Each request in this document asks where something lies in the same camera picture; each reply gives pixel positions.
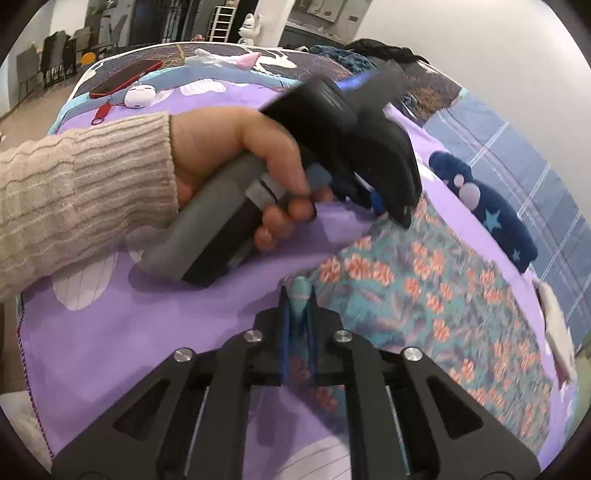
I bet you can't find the white pink soft toy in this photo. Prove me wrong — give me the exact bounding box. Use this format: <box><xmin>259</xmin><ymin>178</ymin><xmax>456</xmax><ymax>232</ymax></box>
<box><xmin>184</xmin><ymin>47</ymin><xmax>262</xmax><ymax>71</ymax></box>

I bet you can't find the blue-grey plaid pillow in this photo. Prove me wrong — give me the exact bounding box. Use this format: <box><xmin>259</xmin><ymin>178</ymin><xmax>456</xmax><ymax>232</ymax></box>
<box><xmin>422</xmin><ymin>90</ymin><xmax>591</xmax><ymax>352</ymax></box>

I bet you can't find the dark grey cabinet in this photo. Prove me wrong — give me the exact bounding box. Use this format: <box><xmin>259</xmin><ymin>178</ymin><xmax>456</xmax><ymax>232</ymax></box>
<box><xmin>279</xmin><ymin>21</ymin><xmax>356</xmax><ymax>51</ymax></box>

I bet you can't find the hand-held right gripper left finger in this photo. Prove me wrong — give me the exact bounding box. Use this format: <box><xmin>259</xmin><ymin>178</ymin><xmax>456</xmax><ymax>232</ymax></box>
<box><xmin>51</xmin><ymin>285</ymin><xmax>296</xmax><ymax>480</ymax></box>

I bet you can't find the purple floral bedsheet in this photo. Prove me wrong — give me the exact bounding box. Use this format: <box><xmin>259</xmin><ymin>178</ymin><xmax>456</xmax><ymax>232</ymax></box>
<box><xmin>16</xmin><ymin>41</ymin><xmax>583</xmax><ymax>480</ymax></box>

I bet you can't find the black garment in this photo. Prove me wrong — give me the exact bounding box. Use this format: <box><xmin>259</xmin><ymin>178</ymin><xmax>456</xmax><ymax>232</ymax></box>
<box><xmin>344</xmin><ymin>38</ymin><xmax>432</xmax><ymax>65</ymax></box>

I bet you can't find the dark floral pillow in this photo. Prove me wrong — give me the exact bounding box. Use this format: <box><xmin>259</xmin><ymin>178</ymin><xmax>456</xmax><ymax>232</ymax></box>
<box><xmin>406</xmin><ymin>62</ymin><xmax>462</xmax><ymax>130</ymax></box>

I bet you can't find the person's left hand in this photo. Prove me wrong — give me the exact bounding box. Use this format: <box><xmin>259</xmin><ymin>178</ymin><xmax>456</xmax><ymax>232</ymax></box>
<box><xmin>168</xmin><ymin>108</ymin><xmax>333</xmax><ymax>252</ymax></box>

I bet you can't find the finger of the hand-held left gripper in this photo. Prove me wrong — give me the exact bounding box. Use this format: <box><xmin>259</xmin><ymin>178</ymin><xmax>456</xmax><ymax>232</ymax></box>
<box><xmin>355</xmin><ymin>115</ymin><xmax>423</xmax><ymax>230</ymax></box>

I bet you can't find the blue fuzzy blanket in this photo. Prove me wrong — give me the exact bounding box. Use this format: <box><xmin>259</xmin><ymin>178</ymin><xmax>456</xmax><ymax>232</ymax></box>
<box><xmin>308</xmin><ymin>44</ymin><xmax>375</xmax><ymax>75</ymax></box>

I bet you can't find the person's left forearm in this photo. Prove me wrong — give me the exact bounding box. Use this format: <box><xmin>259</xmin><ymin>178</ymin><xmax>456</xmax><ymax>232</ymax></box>
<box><xmin>0</xmin><ymin>112</ymin><xmax>180</xmax><ymax>301</ymax></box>

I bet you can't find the teal floral garment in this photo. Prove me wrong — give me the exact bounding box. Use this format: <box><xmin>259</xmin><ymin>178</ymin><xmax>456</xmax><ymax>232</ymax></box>
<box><xmin>286</xmin><ymin>191</ymin><xmax>555</xmax><ymax>455</ymax></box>

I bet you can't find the grey chair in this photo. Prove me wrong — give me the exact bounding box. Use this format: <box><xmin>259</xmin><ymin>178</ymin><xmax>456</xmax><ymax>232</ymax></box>
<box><xmin>69</xmin><ymin>25</ymin><xmax>93</xmax><ymax>56</ymax></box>
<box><xmin>41</xmin><ymin>30</ymin><xmax>70</xmax><ymax>84</ymax></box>
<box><xmin>16</xmin><ymin>45</ymin><xmax>47</xmax><ymax>97</ymax></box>

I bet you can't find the navy star fleece blanket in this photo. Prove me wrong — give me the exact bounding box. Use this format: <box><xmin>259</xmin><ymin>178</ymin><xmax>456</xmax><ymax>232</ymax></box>
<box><xmin>428</xmin><ymin>150</ymin><xmax>539</xmax><ymax>274</ymax></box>

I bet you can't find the white earbuds case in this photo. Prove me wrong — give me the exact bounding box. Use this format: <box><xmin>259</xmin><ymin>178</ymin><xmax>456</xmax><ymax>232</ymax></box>
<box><xmin>124</xmin><ymin>85</ymin><xmax>157</xmax><ymax>110</ymax></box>

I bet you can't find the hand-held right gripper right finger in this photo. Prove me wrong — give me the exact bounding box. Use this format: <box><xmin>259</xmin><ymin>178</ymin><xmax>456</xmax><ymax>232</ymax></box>
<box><xmin>302</xmin><ymin>284</ymin><xmax>541</xmax><ymax>480</ymax></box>

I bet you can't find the white step ladder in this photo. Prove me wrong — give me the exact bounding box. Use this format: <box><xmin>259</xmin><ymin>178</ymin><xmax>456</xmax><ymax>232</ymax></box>
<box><xmin>206</xmin><ymin>6</ymin><xmax>237</xmax><ymax>43</ymax></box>

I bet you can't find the white rabbit figurine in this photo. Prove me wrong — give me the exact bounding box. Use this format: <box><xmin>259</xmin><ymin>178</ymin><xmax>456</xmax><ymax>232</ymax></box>
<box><xmin>239</xmin><ymin>13</ymin><xmax>263</xmax><ymax>47</ymax></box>

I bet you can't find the red phone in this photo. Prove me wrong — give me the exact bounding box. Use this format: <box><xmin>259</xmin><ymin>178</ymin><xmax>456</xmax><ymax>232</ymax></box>
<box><xmin>89</xmin><ymin>59</ymin><xmax>163</xmax><ymax>99</ymax></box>

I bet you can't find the white cloth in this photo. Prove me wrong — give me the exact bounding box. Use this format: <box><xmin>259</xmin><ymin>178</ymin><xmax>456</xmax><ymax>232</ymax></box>
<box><xmin>533</xmin><ymin>279</ymin><xmax>578</xmax><ymax>393</ymax></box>

